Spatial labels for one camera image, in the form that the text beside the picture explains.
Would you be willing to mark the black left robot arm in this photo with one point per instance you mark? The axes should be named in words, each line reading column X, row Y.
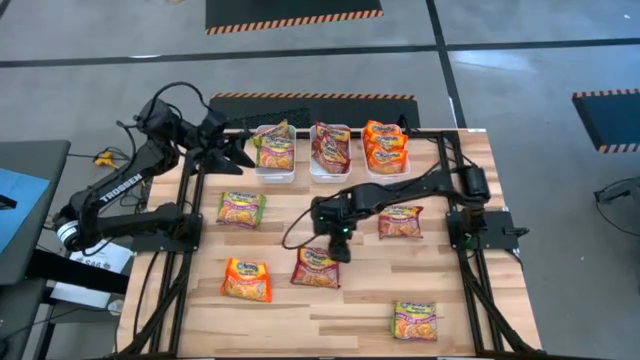
column 120, row 182

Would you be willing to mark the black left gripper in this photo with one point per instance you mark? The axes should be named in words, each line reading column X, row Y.
column 215, row 135

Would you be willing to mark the black metal beam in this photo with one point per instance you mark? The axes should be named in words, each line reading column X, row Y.
column 75, row 272

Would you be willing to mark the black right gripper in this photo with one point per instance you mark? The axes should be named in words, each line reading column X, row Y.
column 332, row 215

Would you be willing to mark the white paper sheet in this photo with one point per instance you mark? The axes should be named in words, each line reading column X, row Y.
column 100, row 260

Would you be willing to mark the white plastic bin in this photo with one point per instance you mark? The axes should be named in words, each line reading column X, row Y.
column 385, row 176
column 275, row 176
column 330, row 177

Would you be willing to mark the dark grey desk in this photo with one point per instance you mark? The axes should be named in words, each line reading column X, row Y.
column 20, row 320
column 55, row 165

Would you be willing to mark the lime chili shrimp noodle pack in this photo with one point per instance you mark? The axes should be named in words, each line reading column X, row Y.
column 272, row 134
column 241, row 210
column 414, row 321
column 276, row 155

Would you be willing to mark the black hazard-striped floor mat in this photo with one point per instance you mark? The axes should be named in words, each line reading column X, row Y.
column 615, row 120
column 290, row 12
column 350, row 110

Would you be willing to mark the small black object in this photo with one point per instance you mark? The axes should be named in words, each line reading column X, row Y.
column 6, row 202

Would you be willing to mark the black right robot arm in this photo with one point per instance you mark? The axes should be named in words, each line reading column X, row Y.
column 400, row 192

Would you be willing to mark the chicken noodle pack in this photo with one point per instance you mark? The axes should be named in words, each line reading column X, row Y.
column 382, row 128
column 387, row 161
column 387, row 141
column 247, row 280

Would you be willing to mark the blue sheet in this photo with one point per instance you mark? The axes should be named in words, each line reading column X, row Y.
column 20, row 210

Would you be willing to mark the roast beef noodle pack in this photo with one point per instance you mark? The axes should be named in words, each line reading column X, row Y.
column 319, row 149
column 334, row 132
column 336, row 157
column 314, row 270
column 400, row 222

